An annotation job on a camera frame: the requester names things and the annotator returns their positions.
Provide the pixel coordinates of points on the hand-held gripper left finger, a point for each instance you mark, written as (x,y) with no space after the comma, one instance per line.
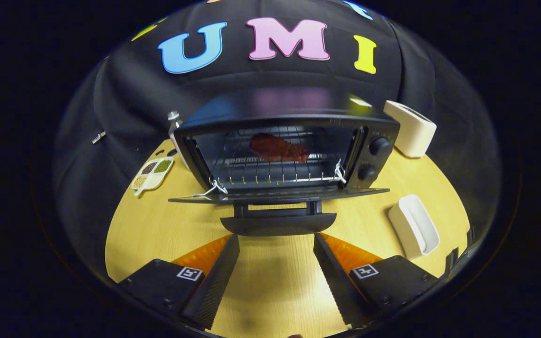
(219,281)

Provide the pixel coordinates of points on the brown meat piece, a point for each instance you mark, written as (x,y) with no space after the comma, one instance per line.
(277,148)

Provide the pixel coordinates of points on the black backdrop cloth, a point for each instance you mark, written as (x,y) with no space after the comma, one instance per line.
(120,103)

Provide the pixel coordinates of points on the metal clip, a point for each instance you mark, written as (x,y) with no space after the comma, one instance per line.
(98,137)

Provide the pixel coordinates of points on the clear plastic bottle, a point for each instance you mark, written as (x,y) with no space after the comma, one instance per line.
(174,131)

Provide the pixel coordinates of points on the white divided spice dish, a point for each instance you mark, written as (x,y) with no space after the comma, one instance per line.
(153,173)

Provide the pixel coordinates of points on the black upright bar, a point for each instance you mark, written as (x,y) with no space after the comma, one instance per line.
(452,259)
(470,235)

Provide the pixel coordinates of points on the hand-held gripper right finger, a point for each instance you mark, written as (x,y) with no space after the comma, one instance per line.
(335,281)

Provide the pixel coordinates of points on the black toaster oven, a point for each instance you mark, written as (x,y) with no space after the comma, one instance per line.
(275,108)

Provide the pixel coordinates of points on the white ribbed rectangular dish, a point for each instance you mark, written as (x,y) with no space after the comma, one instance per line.
(404,230)

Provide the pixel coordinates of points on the white bread toaster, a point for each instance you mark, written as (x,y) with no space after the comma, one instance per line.
(411,134)

